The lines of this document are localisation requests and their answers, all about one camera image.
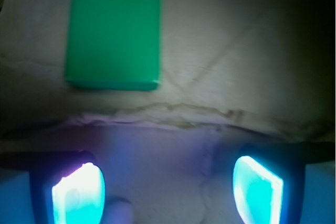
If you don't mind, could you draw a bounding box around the brown paper bag tray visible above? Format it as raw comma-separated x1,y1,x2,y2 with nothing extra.
1,0,335,223

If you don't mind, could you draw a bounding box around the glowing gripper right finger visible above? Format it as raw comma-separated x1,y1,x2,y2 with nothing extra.
232,144,304,223

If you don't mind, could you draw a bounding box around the green rectangular block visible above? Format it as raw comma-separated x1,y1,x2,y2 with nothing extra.
65,0,161,91

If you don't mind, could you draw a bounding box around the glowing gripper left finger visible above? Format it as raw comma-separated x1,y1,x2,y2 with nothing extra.
29,151,106,223

